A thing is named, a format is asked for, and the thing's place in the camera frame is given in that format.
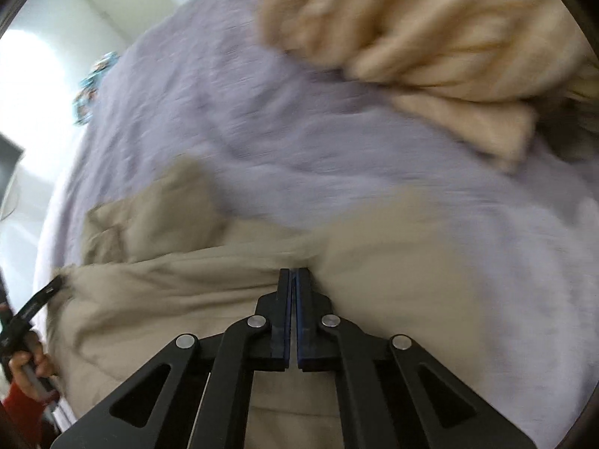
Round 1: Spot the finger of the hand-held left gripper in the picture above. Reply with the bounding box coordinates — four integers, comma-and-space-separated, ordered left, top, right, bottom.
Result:
9, 275, 64, 333

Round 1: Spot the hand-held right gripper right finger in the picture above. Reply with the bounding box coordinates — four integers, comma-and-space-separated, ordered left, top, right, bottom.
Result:
292, 268, 536, 449

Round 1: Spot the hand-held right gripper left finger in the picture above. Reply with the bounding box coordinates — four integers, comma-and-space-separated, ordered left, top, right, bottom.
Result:
49, 268, 293, 449

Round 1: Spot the khaki puffer jacket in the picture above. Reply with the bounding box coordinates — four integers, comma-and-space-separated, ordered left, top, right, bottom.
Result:
44, 156, 485, 449

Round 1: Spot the person's left forearm red sleeve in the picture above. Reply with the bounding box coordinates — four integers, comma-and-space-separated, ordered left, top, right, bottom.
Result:
0, 381, 48, 449

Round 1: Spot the person's left hand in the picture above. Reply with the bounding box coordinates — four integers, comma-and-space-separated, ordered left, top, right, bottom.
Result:
8, 330, 59, 400

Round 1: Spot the colourful printed cloth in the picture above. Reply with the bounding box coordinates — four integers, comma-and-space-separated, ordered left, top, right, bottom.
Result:
72, 51, 118, 125

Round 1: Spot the white room door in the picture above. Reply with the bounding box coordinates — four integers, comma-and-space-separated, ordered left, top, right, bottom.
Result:
70, 0, 188, 52

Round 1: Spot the beige striped robe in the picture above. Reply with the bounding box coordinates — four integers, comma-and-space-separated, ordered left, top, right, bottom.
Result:
255, 0, 599, 174

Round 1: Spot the wall-mounted television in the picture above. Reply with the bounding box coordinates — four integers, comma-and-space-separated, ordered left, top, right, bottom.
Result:
0, 135, 25, 207

